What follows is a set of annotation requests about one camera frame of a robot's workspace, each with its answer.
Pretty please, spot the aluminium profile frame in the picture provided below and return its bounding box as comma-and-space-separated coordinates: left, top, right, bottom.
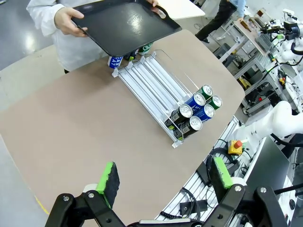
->
155, 115, 268, 220

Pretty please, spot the person's right hand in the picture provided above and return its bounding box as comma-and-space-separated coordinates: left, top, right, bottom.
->
53, 7, 88, 38

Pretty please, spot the yellow plastic object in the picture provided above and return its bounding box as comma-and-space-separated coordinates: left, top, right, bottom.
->
238, 77, 253, 90

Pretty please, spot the black Pepsi can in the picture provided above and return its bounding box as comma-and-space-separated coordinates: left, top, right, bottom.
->
174, 115, 204, 142
124, 48, 140, 61
169, 103, 194, 126

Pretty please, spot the clear white can dispenser rack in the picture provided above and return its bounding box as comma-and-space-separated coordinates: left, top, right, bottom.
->
111, 49, 202, 149

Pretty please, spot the grey metal shelving workbench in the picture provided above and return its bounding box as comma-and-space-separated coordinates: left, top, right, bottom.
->
220, 14, 285, 116

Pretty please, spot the black flat monitor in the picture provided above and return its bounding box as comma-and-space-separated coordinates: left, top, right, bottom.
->
246, 136, 291, 197

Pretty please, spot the green Chilsung cider can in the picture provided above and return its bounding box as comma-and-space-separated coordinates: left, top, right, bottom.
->
137, 41, 154, 56
194, 84, 214, 100
208, 95, 223, 111

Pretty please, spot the blue Pocari Sweat can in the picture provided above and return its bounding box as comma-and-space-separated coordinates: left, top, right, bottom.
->
107, 55, 124, 70
193, 103, 216, 123
183, 92, 206, 110

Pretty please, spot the yellow red emergency stop button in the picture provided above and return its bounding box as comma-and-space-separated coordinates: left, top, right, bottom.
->
227, 139, 244, 156

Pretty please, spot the bystander in black trousers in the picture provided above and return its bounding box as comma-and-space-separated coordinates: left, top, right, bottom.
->
195, 0, 247, 44

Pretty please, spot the black power adapter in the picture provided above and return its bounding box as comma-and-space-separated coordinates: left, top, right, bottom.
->
196, 162, 212, 186

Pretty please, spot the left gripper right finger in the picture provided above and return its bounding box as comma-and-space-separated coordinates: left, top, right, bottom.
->
208, 157, 288, 227

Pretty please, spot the person's right forearm white sleeve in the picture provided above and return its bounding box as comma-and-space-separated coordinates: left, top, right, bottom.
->
26, 0, 62, 36

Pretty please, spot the large white table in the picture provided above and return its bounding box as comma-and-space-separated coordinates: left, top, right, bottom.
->
157, 0, 205, 21

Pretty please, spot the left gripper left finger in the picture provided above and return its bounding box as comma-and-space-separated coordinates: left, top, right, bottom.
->
45, 162, 133, 227

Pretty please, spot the person in white hoodie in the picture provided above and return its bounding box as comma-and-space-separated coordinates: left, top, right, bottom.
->
26, 0, 152, 74

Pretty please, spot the black serving tray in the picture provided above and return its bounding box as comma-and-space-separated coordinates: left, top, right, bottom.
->
71, 0, 183, 57

